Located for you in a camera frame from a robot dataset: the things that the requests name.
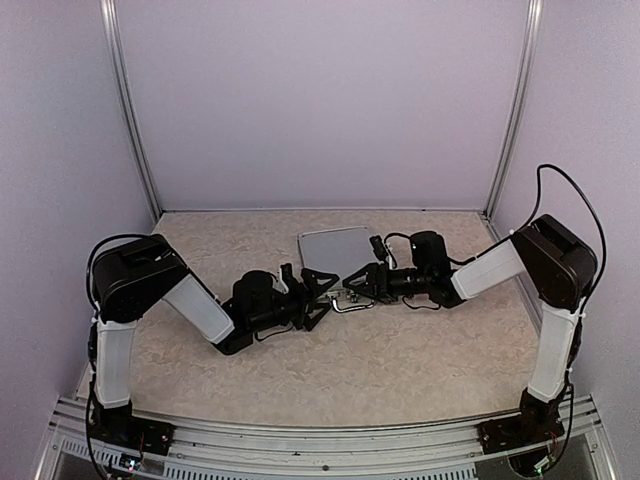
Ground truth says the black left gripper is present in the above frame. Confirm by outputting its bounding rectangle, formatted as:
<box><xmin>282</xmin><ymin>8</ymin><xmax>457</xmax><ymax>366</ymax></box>
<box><xmin>249</xmin><ymin>268</ymin><xmax>339</xmax><ymax>333</ymax></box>

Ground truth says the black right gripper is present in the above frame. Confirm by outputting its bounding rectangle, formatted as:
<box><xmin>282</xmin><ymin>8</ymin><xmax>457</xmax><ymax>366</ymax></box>
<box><xmin>342</xmin><ymin>262</ymin><xmax>431</xmax><ymax>304</ymax></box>

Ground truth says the aluminium poker set case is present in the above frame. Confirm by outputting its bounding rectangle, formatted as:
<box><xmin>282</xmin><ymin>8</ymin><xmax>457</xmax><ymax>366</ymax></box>
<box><xmin>298</xmin><ymin>226</ymin><xmax>377</xmax><ymax>314</ymax></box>

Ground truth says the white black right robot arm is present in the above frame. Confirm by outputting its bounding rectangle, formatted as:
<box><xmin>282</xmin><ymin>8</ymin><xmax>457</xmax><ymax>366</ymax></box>
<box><xmin>342</xmin><ymin>202</ymin><xmax>608</xmax><ymax>448</ymax></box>

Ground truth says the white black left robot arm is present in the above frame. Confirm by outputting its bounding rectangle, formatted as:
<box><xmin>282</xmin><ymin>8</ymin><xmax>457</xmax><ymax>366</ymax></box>
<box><xmin>85</xmin><ymin>234</ymin><xmax>339</xmax><ymax>445</ymax></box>

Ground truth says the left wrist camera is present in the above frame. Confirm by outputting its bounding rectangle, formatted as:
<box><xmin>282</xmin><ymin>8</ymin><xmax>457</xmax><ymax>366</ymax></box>
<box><xmin>276</xmin><ymin>263</ymin><xmax>295</xmax><ymax>294</ymax></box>

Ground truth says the front aluminium rail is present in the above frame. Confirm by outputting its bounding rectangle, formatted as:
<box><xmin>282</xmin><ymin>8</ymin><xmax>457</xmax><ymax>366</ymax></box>
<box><xmin>33</xmin><ymin>397</ymin><xmax>619</xmax><ymax>479</ymax></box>

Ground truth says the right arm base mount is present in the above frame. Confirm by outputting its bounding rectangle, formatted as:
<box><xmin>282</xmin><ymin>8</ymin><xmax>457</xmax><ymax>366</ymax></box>
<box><xmin>477</xmin><ymin>415</ymin><xmax>527</xmax><ymax>455</ymax></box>

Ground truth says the right aluminium frame post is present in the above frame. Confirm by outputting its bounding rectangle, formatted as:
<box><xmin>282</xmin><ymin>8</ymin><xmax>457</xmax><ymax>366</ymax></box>
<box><xmin>483</xmin><ymin>0</ymin><xmax>544</xmax><ymax>222</ymax></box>

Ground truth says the aluminium frame post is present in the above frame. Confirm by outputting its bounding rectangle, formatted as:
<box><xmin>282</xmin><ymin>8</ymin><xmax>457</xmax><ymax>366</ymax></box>
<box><xmin>100</xmin><ymin>0</ymin><xmax>163</xmax><ymax>221</ymax></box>
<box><xmin>483</xmin><ymin>0</ymin><xmax>544</xmax><ymax>222</ymax></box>

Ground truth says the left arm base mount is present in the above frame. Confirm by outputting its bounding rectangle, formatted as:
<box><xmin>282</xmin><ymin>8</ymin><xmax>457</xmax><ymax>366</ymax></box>
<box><xmin>89</xmin><ymin>417</ymin><xmax>175</xmax><ymax>456</ymax></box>

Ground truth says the left aluminium frame post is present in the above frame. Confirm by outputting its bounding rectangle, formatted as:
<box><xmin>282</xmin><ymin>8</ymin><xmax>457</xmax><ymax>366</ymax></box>
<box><xmin>100</xmin><ymin>0</ymin><xmax>163</xmax><ymax>221</ymax></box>

